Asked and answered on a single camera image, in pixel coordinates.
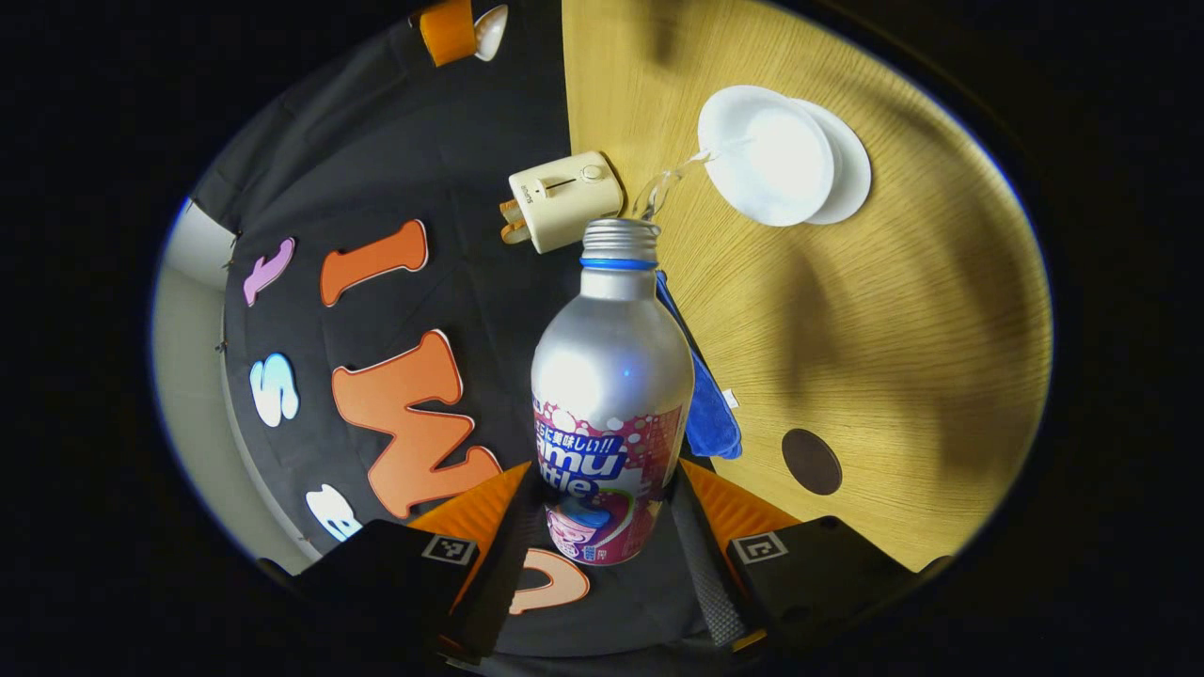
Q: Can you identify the black backdrop cloth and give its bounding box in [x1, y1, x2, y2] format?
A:
[188, 0, 725, 659]

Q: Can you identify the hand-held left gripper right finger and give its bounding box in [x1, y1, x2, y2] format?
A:
[668, 458, 953, 656]

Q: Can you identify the blue folded towel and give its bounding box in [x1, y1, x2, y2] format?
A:
[656, 271, 743, 461]

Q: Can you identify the dark brown round coaster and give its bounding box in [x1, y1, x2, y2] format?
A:
[782, 428, 844, 496]

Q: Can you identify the cream white toaster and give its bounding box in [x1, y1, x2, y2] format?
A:
[509, 150, 626, 255]

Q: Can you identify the white saucer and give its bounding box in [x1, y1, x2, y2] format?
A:
[795, 98, 872, 226]

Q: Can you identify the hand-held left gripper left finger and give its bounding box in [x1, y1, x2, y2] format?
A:
[256, 461, 547, 661]

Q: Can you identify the silver water bottle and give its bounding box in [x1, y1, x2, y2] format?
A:
[531, 218, 695, 567]

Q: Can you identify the white teacup lid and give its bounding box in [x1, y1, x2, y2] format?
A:
[473, 5, 510, 62]

